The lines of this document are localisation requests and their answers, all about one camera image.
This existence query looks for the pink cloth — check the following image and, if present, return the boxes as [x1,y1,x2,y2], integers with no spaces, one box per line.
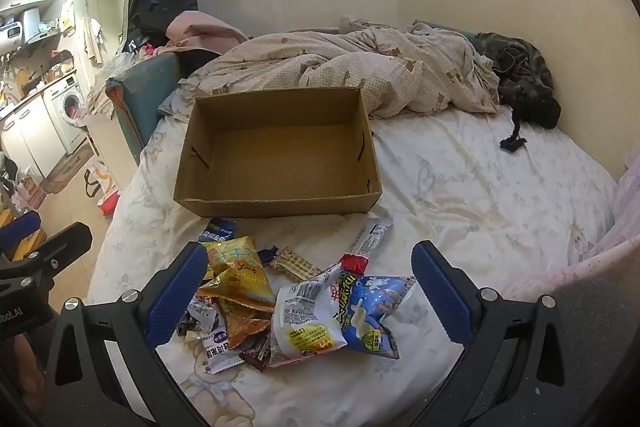
[165,11,251,52]

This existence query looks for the white washing machine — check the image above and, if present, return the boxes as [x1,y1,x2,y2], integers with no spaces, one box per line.
[45,74,88,152]

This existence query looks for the clear wafer biscuit packet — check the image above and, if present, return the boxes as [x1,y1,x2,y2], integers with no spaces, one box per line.
[270,246,323,282]

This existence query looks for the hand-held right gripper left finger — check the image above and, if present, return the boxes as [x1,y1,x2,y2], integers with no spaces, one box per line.
[42,241,211,427]

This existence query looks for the dark brown chocolate packet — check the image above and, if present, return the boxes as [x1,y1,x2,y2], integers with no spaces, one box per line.
[239,332,273,373]

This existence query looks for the small white snack packet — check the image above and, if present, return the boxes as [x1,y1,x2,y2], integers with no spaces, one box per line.
[187,294,241,375]

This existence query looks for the teal bed footboard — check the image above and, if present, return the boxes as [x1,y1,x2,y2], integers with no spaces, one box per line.
[105,52,181,165]

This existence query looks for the camouflage cloth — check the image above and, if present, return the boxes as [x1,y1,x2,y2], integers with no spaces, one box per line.
[470,32,556,108]

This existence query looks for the blue white snack bag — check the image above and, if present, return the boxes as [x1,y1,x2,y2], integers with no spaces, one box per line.
[340,269,417,360]

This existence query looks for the white kitchen cabinet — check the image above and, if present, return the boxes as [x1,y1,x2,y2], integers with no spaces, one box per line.
[0,99,68,178]

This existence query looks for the red bag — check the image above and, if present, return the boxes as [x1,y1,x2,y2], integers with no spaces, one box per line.
[97,189,123,215]

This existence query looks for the white bag with black handle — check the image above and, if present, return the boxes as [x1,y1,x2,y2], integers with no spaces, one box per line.
[82,162,118,198]

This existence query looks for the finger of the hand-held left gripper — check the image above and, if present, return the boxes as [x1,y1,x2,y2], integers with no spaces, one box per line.
[27,222,94,280]
[0,211,42,254]

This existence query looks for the orange snack packet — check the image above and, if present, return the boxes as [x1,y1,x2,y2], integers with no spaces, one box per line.
[217,297,273,350]

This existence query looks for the white red stick packet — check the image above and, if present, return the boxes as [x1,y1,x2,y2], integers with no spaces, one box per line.
[340,214,393,275]

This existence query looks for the white yellow snack bag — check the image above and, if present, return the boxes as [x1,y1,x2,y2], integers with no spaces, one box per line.
[270,263,349,368]

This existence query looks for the brown floor mat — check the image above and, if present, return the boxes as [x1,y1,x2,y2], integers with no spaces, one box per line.
[40,142,96,195]

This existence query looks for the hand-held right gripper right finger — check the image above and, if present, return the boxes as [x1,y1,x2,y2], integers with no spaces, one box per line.
[410,239,593,427]

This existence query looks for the blue yellow snack packet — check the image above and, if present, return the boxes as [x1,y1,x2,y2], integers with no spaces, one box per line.
[197,218,237,244]

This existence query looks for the beige checkered duvet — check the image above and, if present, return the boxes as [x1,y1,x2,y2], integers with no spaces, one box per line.
[160,26,501,118]

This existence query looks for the person's left hand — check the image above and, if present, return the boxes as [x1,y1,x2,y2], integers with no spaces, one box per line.
[12,334,43,395]

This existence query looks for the teal pillow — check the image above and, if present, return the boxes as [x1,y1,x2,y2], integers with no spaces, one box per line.
[415,21,476,42]

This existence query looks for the black knitted cloth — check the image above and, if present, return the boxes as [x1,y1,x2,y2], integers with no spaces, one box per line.
[500,94,563,154]

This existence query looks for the pink frilled bedding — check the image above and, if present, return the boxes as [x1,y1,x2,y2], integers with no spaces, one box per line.
[500,167,640,303]

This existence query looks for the brown cardboard box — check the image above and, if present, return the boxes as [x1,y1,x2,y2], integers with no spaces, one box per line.
[173,85,383,219]

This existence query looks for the yellow orange snack bag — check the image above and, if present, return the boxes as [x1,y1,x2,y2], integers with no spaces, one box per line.
[206,234,277,308]

